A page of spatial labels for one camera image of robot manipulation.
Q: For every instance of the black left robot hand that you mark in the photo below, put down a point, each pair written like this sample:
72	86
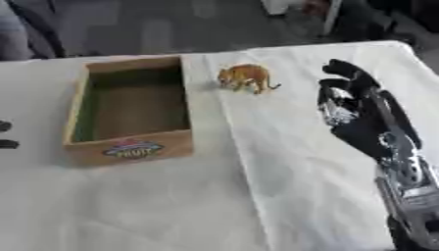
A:
7	143

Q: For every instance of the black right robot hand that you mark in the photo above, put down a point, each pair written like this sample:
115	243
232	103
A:
359	129

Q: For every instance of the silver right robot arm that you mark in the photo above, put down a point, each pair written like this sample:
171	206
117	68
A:
412	199

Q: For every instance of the tan cardboard box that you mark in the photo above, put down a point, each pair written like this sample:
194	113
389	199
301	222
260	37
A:
129	109

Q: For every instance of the orange toy tiger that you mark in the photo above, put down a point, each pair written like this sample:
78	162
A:
247	77

